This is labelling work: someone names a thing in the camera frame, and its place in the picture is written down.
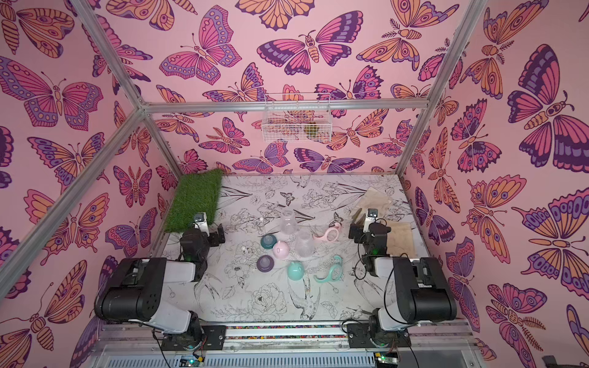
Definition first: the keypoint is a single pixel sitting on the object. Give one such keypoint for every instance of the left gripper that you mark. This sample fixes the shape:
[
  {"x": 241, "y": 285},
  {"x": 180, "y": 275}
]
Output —
[{"x": 213, "y": 237}]

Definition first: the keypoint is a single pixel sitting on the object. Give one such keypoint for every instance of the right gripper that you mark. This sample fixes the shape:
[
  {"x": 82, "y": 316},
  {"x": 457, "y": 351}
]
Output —
[{"x": 362, "y": 234}]

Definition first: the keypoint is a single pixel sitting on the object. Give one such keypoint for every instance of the purple nipple collar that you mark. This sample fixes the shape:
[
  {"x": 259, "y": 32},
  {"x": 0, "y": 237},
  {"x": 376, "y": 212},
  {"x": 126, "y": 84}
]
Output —
[{"x": 265, "y": 263}]

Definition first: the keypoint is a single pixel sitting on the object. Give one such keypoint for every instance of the clear baby bottle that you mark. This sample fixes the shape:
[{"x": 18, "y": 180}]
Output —
[
  {"x": 304, "y": 245},
  {"x": 288, "y": 224}
]

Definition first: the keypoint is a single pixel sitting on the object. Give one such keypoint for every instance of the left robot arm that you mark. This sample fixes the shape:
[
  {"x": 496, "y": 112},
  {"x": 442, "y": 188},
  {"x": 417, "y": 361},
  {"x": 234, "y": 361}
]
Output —
[{"x": 134, "y": 292}]

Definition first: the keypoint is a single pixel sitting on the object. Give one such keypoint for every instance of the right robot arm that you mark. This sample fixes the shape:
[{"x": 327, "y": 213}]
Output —
[{"x": 414, "y": 291}]

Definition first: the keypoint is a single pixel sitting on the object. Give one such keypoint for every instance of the beige glove green fingers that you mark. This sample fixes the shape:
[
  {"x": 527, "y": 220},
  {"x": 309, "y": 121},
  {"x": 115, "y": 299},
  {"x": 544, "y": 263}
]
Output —
[{"x": 372, "y": 199}]

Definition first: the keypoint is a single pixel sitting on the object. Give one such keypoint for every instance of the green artificial grass mat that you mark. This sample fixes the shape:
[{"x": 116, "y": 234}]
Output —
[{"x": 196, "y": 193}]

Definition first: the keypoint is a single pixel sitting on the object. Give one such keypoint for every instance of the teal nipple collar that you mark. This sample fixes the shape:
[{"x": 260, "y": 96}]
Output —
[{"x": 268, "y": 241}]

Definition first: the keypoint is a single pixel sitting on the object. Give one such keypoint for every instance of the mint bottle cap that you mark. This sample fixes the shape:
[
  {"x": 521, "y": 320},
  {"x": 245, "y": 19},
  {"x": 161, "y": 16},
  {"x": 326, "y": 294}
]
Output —
[{"x": 295, "y": 271}]

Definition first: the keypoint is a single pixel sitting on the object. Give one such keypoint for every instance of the pink bottle cap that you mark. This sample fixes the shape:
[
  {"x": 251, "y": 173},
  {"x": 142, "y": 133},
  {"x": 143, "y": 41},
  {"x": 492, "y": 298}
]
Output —
[{"x": 281, "y": 250}]

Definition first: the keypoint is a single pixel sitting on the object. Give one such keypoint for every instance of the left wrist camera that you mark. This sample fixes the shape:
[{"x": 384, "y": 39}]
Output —
[{"x": 200, "y": 222}]

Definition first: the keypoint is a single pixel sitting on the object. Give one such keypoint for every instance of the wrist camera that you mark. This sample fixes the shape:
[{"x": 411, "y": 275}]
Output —
[
  {"x": 200, "y": 222},
  {"x": 371, "y": 215}
]

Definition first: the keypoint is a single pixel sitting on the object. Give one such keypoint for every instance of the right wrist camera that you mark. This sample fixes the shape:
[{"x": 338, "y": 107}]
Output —
[{"x": 371, "y": 215}]

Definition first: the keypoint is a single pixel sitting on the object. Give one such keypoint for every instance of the white wire basket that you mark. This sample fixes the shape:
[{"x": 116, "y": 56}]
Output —
[{"x": 297, "y": 117}]

